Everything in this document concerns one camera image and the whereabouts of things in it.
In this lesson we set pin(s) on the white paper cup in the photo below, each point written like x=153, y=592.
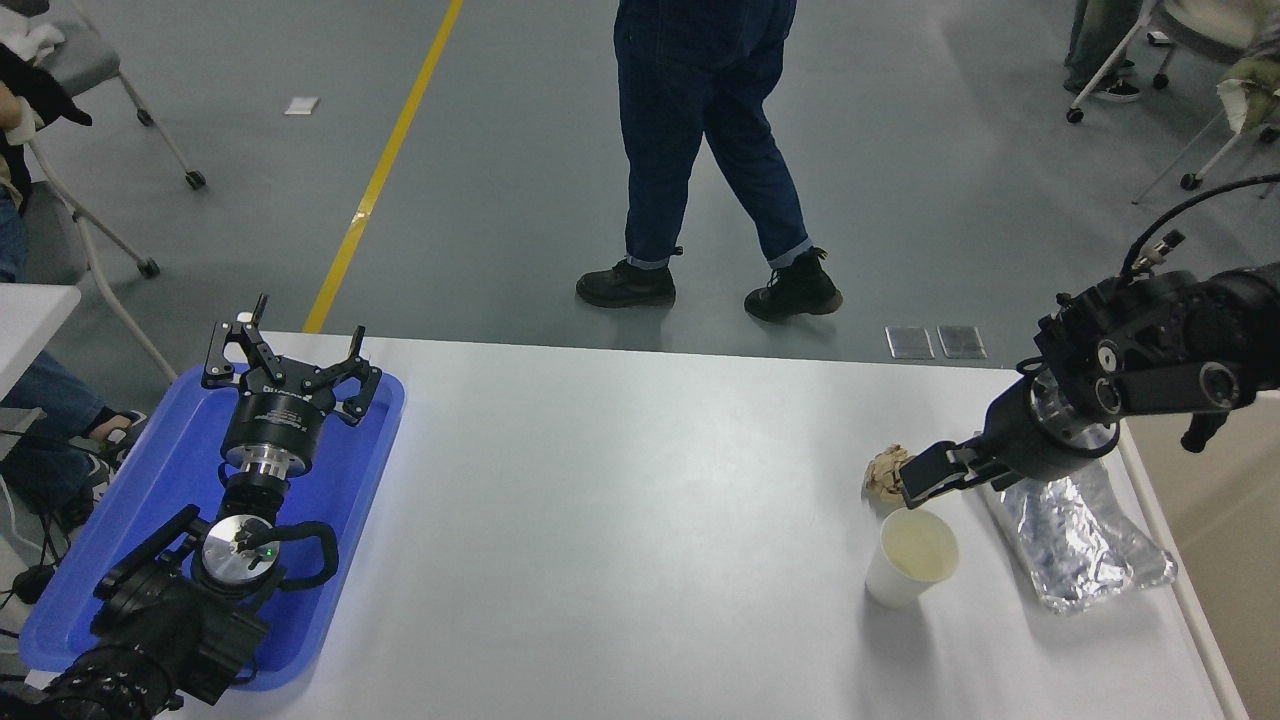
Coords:
x=905, y=580

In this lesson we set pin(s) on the grey castor chair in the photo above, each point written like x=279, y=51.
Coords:
x=85, y=55

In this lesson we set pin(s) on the person on foot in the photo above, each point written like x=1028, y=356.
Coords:
x=680, y=120

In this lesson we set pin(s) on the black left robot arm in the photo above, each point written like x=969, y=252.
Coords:
x=165, y=625

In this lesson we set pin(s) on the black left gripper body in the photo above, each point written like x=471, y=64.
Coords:
x=276, y=418

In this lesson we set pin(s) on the white-framed castor chair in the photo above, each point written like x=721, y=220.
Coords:
x=60, y=235

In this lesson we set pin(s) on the white-legged castor chair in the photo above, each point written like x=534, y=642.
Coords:
x=1210, y=20

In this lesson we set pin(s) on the white cloth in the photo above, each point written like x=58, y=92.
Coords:
x=35, y=40

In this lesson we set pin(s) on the metal floor plate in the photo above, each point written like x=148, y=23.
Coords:
x=909, y=342
x=961, y=341

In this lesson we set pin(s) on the seated person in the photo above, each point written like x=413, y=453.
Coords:
x=50, y=395

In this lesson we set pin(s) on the silver foil tray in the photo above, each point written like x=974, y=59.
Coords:
x=1070, y=540

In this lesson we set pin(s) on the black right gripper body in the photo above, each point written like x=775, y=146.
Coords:
x=1020, y=445

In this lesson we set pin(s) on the crumpled tan paper ball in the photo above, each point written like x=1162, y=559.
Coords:
x=880, y=475

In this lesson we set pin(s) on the person beside chairs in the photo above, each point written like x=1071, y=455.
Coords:
x=1095, y=40

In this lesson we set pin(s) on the large pale bin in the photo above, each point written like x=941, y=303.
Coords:
x=1230, y=560

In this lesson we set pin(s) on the small white side table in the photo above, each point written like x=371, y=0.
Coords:
x=30, y=320

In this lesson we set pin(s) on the black garment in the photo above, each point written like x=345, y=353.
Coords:
x=45, y=90

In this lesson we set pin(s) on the blue plastic tray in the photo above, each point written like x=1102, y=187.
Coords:
x=150, y=500

